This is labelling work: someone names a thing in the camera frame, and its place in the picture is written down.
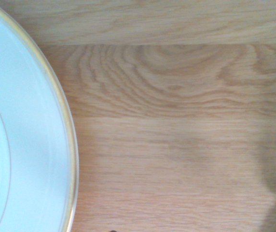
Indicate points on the white plate with gold rim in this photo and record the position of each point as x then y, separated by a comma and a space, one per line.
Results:
19, 135

